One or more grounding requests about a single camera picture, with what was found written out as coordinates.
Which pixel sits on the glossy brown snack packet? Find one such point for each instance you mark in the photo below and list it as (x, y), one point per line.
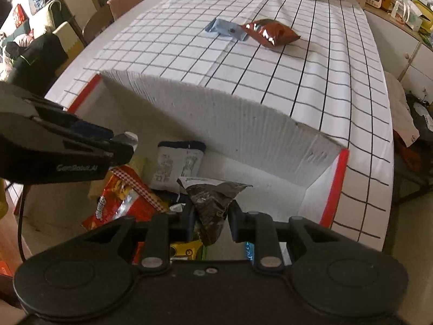
(270, 32)

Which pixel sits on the yellow storage box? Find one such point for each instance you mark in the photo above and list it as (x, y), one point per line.
(424, 15)

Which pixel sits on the yellow cartoon snack packet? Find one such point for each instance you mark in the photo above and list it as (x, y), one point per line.
(184, 251)

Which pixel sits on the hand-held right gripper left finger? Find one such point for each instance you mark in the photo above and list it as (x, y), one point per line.
(186, 221)

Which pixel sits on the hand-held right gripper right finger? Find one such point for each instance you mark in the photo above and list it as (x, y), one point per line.
(236, 223)

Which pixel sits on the light blue snack packet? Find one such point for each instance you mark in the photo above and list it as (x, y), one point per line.
(225, 28)

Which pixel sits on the black jacket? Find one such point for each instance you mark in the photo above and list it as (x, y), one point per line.
(37, 57)

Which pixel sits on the red snack packet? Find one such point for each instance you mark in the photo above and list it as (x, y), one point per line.
(125, 199)

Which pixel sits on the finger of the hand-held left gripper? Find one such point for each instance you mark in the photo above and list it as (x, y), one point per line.
(120, 154)
(88, 127)

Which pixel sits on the cream cabinet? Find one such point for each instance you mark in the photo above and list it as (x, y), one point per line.
(395, 47)

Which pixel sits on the white and navy snack packet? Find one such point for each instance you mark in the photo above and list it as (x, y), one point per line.
(176, 166)

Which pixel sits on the checked white tablecloth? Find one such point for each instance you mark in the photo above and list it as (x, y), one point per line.
(304, 74)

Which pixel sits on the black bag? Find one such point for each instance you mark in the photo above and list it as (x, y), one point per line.
(421, 111)

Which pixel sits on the white paper bag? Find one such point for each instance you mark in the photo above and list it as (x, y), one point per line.
(406, 12)

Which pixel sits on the white cardboard box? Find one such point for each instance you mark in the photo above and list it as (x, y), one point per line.
(236, 125)

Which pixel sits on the dark brown small snack packet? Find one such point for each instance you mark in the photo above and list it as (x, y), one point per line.
(209, 203)

